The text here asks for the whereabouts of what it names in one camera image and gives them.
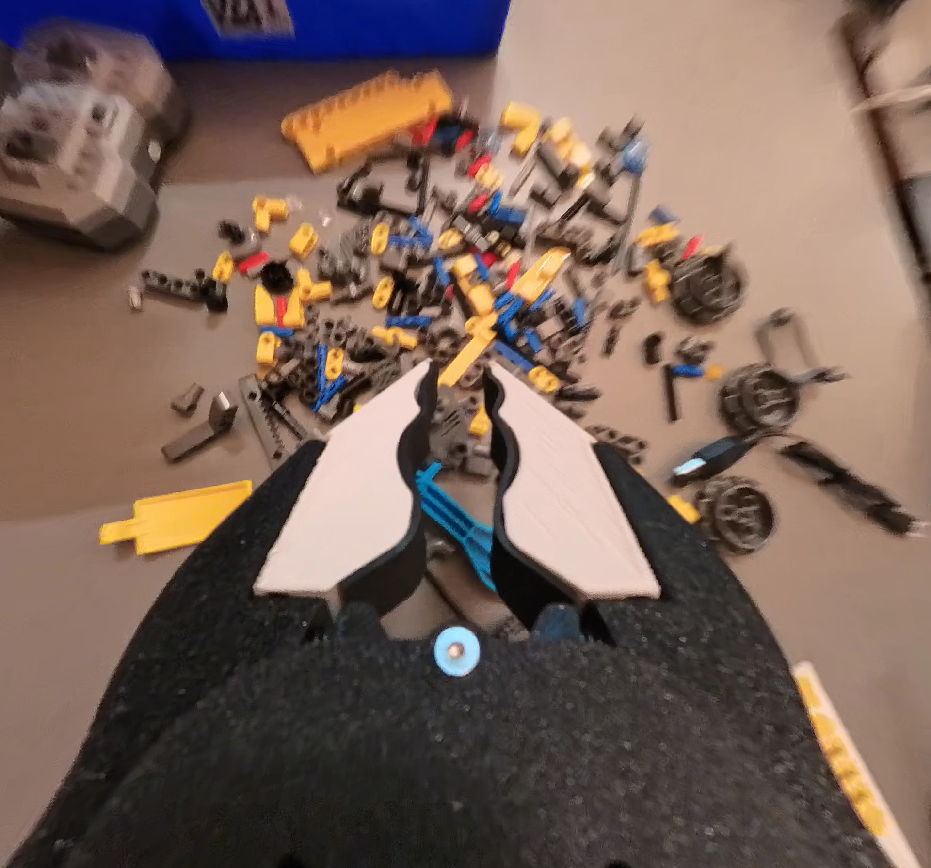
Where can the pile of toy building pieces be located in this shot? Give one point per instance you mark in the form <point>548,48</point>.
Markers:
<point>451,279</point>

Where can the grey toy bracket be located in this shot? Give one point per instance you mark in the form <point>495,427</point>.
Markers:
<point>789,344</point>

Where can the blue toy separator tool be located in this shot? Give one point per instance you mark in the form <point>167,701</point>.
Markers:
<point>454,515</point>

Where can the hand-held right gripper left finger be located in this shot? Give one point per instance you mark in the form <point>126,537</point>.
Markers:
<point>349,512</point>

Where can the black toy wheel hub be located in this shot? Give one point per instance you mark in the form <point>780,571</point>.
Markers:
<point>734,515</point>
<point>760,399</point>
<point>707,283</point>

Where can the white yellow printed sheet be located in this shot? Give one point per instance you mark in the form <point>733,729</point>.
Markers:
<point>844,759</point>

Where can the long yellow toy panel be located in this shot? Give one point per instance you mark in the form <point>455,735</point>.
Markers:
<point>364,119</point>

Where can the grey toy motor assembly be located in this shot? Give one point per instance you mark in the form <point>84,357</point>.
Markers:
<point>80,141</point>

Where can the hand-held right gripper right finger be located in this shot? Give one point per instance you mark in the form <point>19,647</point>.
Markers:
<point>574,512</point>

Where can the flat yellow toy paddle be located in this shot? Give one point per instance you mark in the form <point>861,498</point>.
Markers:
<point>182,515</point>

